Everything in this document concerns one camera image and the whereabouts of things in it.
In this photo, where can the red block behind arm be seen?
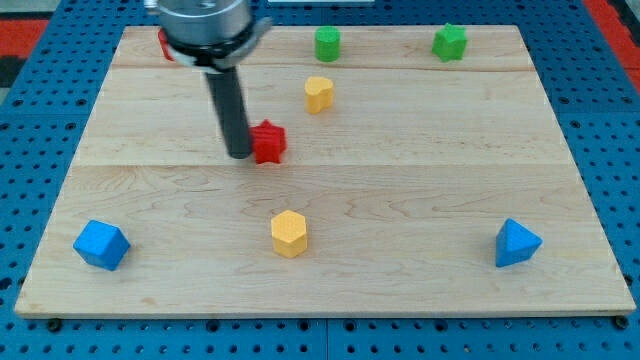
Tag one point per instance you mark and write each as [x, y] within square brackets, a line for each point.
[164, 45]

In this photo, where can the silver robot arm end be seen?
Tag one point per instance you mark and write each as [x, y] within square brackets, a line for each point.
[212, 35]

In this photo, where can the yellow hexagon block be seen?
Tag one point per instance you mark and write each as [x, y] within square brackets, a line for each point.
[289, 234]

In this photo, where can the red star block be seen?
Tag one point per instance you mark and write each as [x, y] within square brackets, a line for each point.
[268, 142]

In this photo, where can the green star block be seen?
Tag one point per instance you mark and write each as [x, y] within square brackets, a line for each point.
[450, 42]

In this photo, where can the wooden board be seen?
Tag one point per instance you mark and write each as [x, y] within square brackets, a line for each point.
[404, 183]

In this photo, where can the yellow heart block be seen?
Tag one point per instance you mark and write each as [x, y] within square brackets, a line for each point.
[319, 94]

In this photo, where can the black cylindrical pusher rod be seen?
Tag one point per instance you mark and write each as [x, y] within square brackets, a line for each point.
[228, 102]

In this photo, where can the green cylinder block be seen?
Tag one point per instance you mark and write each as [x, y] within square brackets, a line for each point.
[327, 42]

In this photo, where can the blue triangle block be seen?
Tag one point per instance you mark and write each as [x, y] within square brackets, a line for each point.
[515, 244]

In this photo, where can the blue cube block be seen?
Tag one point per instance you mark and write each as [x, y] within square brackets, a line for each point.
[101, 245]

